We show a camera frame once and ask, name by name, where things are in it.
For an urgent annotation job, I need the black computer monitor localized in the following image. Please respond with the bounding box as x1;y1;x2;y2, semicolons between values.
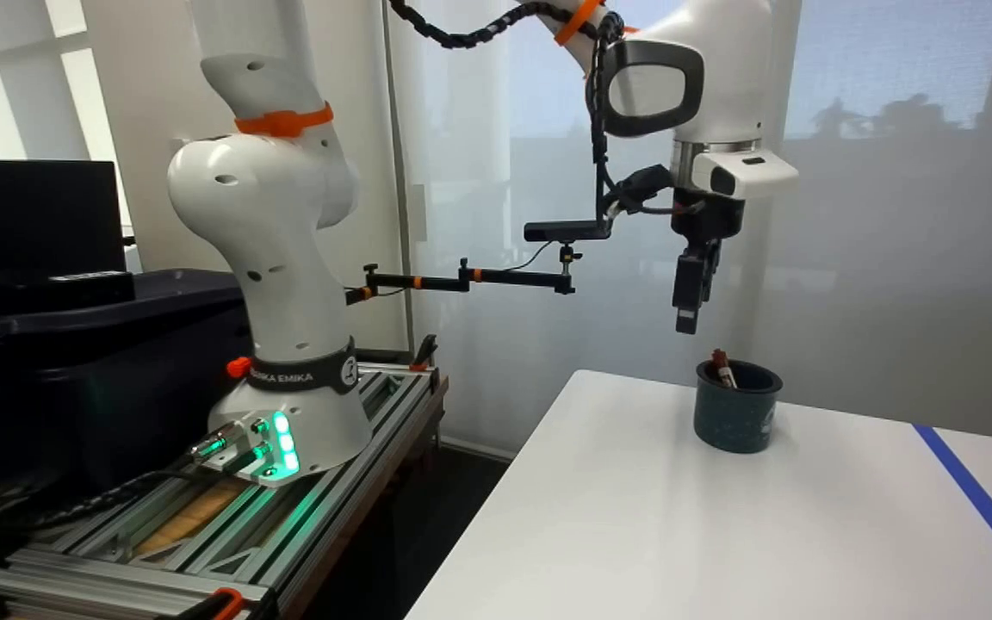
0;156;139;317

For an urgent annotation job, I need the blue tape strip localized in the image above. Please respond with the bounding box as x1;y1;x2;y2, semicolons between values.
913;422;992;603

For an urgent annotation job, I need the wide orange cable strap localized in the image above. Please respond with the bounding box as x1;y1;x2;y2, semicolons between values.
231;99;336;141

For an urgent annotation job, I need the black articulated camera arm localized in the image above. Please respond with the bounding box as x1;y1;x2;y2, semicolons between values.
342;237;582;311

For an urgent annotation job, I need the black cabinet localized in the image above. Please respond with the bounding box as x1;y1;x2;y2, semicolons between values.
0;265;255;573

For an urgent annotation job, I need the black braided cable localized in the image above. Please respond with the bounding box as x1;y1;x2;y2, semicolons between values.
386;0;628;219

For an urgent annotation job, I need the white marker with red cap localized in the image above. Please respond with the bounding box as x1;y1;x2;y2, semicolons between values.
709;347;740;394

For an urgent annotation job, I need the wooden plank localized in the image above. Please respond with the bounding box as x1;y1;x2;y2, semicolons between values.
130;480;249;563

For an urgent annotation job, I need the dark teal mug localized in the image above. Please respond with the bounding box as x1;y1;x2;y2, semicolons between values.
691;355;787;454

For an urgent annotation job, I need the aluminium profile robot cart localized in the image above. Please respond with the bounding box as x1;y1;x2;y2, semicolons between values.
0;358;450;620

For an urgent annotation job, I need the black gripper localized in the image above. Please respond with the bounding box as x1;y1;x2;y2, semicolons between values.
667;191;745;339

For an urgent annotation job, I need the narrow orange cable strap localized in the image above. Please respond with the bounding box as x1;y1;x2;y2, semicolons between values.
550;0;612;50

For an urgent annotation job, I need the black bar camera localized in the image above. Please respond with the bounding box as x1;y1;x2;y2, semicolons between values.
520;216;615;245

